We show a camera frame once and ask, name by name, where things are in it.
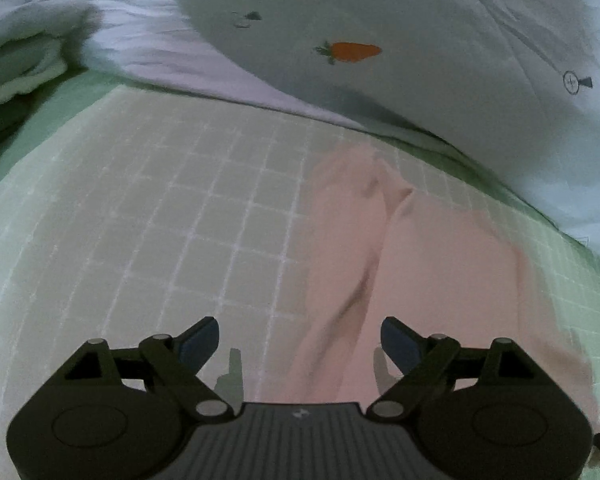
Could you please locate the rumpled pale cloth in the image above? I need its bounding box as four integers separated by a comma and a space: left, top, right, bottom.
0, 5, 103, 171

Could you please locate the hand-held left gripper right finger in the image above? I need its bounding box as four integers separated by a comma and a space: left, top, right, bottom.
367, 316, 538, 418

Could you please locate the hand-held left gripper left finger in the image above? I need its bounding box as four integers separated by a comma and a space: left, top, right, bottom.
62, 316, 231, 418

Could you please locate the beige garment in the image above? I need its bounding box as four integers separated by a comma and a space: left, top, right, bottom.
280, 142, 598, 426

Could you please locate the carrot print pale blue quilt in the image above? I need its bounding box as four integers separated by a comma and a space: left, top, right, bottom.
0, 0, 600, 276

